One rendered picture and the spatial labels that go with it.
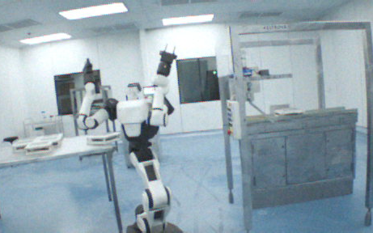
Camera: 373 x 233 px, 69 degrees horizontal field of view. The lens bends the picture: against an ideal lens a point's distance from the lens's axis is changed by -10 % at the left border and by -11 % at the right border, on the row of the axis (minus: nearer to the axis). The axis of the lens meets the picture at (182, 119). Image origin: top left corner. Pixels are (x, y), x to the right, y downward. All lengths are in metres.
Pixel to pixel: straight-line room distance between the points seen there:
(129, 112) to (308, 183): 2.02
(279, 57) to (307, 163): 5.42
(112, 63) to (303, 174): 6.06
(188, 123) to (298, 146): 5.13
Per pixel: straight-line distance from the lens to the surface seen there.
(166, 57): 2.02
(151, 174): 2.23
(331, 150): 3.35
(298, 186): 3.29
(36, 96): 8.87
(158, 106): 1.89
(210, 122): 8.01
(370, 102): 2.63
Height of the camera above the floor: 1.33
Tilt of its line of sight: 6 degrees down
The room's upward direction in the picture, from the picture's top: 6 degrees counter-clockwise
